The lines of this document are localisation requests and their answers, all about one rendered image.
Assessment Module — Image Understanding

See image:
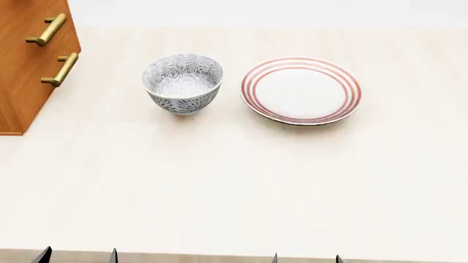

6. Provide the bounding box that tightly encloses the wooden cabinet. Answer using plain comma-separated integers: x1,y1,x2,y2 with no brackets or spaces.
0,0,82,137

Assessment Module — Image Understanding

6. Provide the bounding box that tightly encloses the white plate with red rings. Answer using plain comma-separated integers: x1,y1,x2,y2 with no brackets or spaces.
240,57,363,126

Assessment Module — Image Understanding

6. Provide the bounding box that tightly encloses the grey floral ceramic bowl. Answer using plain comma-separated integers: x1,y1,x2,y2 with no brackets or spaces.
141,53,224,117

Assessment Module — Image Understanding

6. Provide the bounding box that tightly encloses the short brass drawer handle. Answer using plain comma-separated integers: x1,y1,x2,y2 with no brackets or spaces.
40,52,80,88

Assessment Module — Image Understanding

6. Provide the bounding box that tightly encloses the long brass drawer handle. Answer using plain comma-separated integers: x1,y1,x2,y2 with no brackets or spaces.
25,12,68,47

